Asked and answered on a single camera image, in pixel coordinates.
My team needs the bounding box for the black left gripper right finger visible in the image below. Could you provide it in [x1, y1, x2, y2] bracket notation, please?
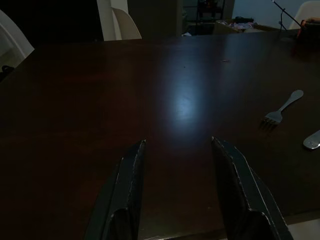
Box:
[211, 136, 294, 240]

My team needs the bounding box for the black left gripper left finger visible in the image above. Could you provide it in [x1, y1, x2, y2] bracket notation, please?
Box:
[83, 138, 147, 240]

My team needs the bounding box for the silver metal knife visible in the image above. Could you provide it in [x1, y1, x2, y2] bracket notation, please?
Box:
[302, 129, 320, 151]

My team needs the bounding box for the silver metal fork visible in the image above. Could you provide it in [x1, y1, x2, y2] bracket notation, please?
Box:
[258, 89, 305, 132]

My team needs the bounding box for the cardboard box with clutter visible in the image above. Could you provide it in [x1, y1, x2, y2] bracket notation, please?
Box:
[212, 19, 266, 35]

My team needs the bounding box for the white plastic chair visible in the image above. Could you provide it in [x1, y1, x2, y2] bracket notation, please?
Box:
[96, 0, 143, 42]
[288, 0, 320, 31]
[0, 9, 35, 69]

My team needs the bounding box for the dark metal shelf rack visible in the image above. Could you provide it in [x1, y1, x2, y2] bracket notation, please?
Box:
[196, 0, 226, 23]

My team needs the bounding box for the thin black cable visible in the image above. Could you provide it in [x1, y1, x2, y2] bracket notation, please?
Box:
[271, 0, 303, 31]

